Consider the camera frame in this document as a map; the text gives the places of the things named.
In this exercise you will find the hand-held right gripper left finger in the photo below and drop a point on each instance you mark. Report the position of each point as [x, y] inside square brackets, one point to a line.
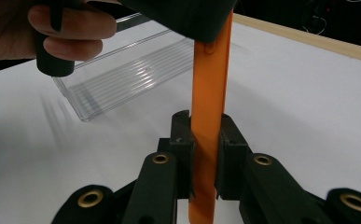
[184, 161]

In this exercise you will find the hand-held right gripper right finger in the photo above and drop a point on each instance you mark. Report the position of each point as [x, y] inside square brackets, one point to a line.
[231, 161]

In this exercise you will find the orange stick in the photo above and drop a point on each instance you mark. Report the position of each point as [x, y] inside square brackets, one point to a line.
[207, 93]

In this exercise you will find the clear plastic tray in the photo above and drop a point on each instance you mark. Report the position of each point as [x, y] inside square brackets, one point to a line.
[122, 87]

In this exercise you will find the wooden table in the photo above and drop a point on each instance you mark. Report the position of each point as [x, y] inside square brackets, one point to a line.
[324, 43]

